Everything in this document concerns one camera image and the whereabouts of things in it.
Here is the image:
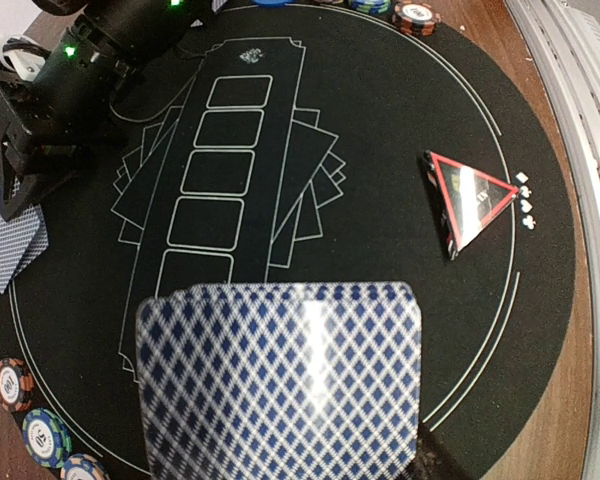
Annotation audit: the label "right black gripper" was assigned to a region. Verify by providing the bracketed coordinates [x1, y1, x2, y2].
[0, 29, 146, 221]

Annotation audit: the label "dealt card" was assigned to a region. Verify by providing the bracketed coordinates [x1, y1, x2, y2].
[0, 205, 49, 294]

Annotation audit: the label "blue small blind button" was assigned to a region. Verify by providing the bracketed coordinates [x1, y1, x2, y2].
[252, 0, 294, 8]

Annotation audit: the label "orange hundred chip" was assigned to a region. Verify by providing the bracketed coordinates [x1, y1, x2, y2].
[0, 357, 35, 413]
[392, 1, 441, 37]

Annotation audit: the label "blue chips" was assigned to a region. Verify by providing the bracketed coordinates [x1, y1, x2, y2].
[60, 454, 110, 480]

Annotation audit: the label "green fifty poker chip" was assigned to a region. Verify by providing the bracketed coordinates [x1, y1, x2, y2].
[348, 0, 392, 15]

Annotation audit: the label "blue playing card deck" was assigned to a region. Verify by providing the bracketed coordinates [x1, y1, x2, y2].
[135, 281, 421, 479]

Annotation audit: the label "red triangle all-in marker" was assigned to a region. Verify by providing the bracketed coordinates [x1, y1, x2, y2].
[423, 150, 520, 261]

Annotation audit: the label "round black poker mat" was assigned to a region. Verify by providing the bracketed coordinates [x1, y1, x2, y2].
[0, 1, 588, 479]

